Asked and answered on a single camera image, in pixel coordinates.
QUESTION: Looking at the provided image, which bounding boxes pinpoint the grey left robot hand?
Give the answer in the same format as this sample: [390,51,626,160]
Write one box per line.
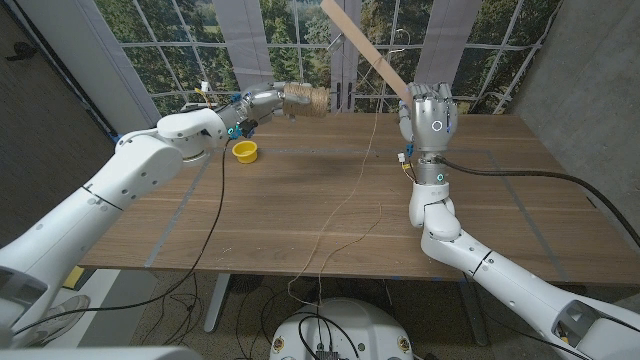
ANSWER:
[219,81,314,141]

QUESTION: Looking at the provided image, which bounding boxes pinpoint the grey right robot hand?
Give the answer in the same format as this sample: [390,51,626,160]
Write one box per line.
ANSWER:
[398,81,459,185]

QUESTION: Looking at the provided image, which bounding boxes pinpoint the jute twine spool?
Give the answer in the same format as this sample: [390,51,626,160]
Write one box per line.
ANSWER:
[282,82,331,119]

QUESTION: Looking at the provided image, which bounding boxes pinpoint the thin jute thread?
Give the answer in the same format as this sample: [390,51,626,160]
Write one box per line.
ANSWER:
[287,57,389,307]
[315,202,384,304]

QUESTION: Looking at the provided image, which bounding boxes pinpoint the wooden stick with metal wire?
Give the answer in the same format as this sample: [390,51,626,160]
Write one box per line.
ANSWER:
[319,0,416,109]

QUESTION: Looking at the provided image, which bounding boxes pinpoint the small yellow cup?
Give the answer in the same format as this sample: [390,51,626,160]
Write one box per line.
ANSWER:
[231,140,259,165]

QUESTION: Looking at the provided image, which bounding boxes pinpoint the printed window backdrop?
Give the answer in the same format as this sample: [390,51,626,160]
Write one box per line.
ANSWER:
[92,0,564,131]

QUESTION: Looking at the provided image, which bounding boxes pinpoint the grey table leg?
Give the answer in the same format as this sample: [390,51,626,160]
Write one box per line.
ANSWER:
[457,279,490,347]

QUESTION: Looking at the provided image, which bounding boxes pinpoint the white table leg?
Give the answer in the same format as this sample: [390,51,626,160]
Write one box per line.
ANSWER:
[203,272,232,334]

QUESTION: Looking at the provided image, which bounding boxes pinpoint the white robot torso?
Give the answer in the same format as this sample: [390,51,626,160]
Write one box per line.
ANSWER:
[269,297,415,360]

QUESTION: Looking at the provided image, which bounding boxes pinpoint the grey white sneaker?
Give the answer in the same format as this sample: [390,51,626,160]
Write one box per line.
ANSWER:
[29,294,91,346]

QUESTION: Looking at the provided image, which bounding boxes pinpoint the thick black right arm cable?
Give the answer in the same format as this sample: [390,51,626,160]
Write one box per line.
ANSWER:
[435,155,640,250]

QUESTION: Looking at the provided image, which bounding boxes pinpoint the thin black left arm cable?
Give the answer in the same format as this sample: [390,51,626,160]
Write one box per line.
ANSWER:
[12,139,229,336]

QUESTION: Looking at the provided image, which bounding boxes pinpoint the black door handle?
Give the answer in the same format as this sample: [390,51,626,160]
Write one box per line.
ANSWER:
[5,41,39,62]

